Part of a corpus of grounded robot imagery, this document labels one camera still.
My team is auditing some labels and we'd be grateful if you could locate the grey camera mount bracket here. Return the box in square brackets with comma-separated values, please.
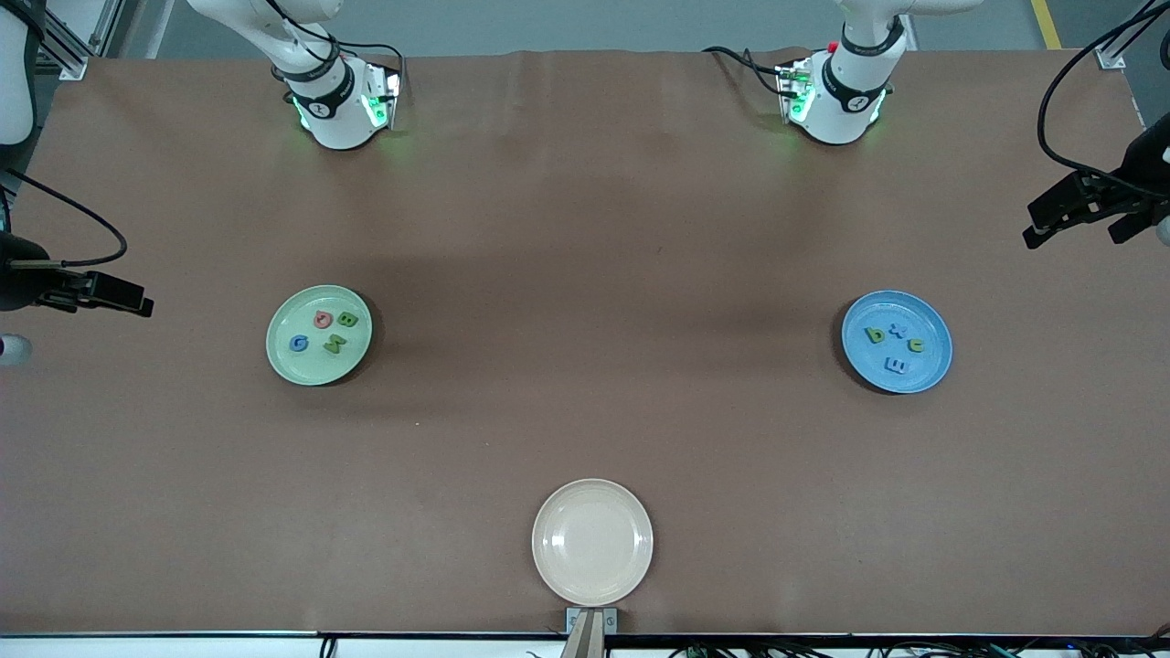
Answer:
[562, 607, 620, 658]

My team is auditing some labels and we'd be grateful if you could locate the blue plate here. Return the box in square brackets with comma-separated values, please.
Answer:
[841, 290, 953, 395]

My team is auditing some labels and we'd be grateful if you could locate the beige plate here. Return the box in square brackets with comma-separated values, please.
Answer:
[531, 478, 655, 607]

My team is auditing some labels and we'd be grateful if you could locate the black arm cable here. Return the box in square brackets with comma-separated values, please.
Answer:
[0, 0, 406, 271]
[1037, 5, 1170, 200]

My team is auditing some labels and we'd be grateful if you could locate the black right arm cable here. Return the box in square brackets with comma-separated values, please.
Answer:
[0, 0, 406, 271]

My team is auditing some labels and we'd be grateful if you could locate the brown table cover mat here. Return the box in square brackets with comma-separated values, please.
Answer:
[0, 48, 1170, 638]

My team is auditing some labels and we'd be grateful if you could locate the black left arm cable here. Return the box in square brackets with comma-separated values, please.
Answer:
[1037, 5, 1170, 200]

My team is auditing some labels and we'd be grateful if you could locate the black base cable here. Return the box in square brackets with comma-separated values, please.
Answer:
[702, 45, 789, 98]

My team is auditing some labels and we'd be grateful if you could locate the white table front rail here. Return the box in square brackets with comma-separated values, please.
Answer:
[0, 637, 568, 658]

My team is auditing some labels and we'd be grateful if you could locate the light green plate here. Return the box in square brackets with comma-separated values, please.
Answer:
[265, 284, 374, 387]

